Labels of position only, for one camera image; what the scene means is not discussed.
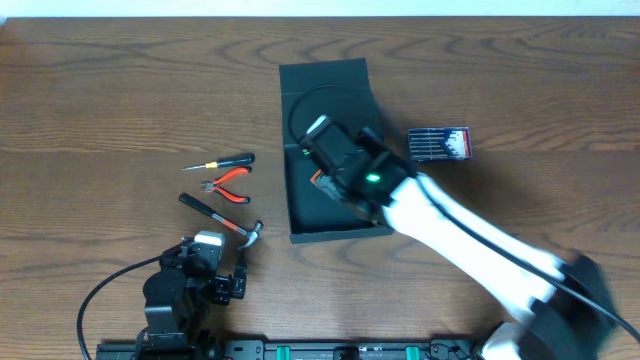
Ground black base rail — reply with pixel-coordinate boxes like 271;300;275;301
96;337;481;360

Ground orange scraper with wooden handle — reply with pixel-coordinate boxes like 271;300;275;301
310;170;325;188

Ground small black handled claw hammer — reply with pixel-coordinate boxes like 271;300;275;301
178;193;264;249

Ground red handled pliers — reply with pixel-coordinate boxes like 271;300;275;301
200;166;253;205

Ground blue precision screwdriver set case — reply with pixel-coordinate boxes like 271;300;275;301
408;127;472;162

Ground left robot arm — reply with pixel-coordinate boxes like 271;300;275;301
132;238;248;360

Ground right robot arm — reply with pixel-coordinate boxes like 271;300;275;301
302;125;639;359

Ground black yellow small screwdriver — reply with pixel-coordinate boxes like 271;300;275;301
183;153;255;171

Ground dark green gift box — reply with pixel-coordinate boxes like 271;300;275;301
279;58;393;244

